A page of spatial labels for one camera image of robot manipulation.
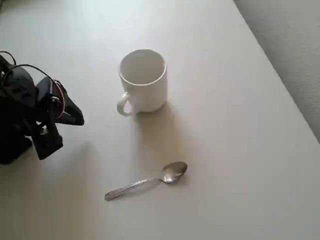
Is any silver metal spoon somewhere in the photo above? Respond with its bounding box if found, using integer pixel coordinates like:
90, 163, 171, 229
104, 161, 189, 202

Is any white ceramic mug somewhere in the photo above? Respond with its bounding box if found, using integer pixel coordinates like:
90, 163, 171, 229
116, 48, 168, 117

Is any red white servo cable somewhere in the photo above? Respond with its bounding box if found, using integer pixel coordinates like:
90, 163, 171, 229
48, 77, 66, 120

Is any thin black red cable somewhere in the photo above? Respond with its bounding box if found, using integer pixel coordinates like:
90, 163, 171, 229
0, 51, 55, 83

